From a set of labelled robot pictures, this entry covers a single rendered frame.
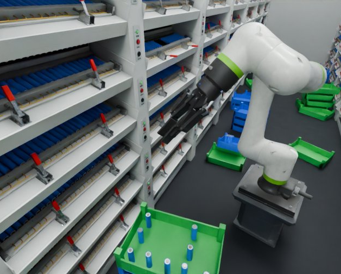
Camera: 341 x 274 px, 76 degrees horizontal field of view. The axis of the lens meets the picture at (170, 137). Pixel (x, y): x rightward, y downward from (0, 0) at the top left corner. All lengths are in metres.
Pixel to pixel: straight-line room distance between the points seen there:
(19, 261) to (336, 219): 1.67
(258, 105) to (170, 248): 0.73
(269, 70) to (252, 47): 0.08
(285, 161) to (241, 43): 0.70
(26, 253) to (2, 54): 0.55
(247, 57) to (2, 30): 0.57
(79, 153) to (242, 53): 0.59
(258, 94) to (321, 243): 0.95
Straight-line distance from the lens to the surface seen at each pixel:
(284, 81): 0.61
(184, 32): 1.51
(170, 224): 0.86
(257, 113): 1.14
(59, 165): 0.76
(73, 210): 0.88
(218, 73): 0.64
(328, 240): 1.67
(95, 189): 0.92
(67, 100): 0.71
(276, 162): 1.20
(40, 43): 0.63
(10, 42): 0.59
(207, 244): 0.83
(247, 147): 1.21
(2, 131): 0.62
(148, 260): 0.75
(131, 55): 0.87
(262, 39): 0.65
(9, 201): 0.71
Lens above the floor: 1.19
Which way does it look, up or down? 33 degrees down
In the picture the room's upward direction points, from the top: straight up
